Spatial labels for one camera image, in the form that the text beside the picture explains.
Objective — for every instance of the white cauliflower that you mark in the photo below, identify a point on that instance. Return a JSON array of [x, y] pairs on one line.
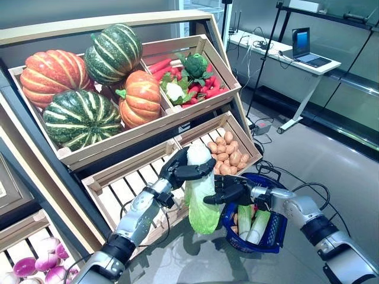
[[174, 91]]

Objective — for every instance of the dark wall shelf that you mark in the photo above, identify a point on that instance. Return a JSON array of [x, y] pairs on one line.
[[340, 18]]

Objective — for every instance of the white box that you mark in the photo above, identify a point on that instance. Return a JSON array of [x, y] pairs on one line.
[[305, 5]]

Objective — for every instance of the glass door cabinet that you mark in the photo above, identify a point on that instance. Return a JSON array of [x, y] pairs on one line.
[[201, 4]]

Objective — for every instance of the wooden vegetable display stand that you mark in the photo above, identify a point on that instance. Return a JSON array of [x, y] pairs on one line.
[[103, 22]]

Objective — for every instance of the grey laptop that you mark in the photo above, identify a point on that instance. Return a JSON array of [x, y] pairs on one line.
[[302, 41]]

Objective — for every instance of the wide wooden slat crate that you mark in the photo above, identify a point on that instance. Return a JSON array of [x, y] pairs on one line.
[[133, 165]]

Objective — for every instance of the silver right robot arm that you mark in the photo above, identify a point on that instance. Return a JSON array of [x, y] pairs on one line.
[[302, 204]]

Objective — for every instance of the grey box with red button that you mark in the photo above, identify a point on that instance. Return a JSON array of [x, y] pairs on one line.
[[263, 127]]

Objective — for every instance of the large orange pumpkin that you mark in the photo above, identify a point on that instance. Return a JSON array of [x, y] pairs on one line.
[[53, 77]]

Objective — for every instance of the small orange pumpkin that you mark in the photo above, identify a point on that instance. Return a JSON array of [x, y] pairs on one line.
[[140, 99]]

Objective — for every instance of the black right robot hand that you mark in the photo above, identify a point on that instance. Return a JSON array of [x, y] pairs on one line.
[[234, 189]]

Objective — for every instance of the green striped pumpkin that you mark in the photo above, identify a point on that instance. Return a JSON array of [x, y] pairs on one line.
[[114, 54], [80, 119]]

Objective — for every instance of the blue plastic shopping basket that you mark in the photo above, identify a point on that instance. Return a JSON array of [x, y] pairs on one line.
[[260, 248]]

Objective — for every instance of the black device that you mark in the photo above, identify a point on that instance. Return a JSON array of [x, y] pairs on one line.
[[355, 17]]

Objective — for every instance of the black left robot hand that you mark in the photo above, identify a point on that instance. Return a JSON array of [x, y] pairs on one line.
[[183, 171]]

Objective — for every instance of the brown potato heap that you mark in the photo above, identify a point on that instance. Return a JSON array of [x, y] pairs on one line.
[[234, 156]]

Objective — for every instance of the green broccoli head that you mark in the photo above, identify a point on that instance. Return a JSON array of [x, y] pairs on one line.
[[195, 65]]

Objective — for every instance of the black tripod stand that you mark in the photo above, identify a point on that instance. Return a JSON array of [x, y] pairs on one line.
[[227, 1], [279, 4]]

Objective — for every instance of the black antenna router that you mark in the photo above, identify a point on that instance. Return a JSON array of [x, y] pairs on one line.
[[232, 31]]

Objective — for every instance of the small wooden crate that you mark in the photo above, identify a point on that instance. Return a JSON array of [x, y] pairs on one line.
[[222, 63], [245, 139]]

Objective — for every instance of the white desk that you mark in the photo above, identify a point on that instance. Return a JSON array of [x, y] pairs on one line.
[[321, 68]]

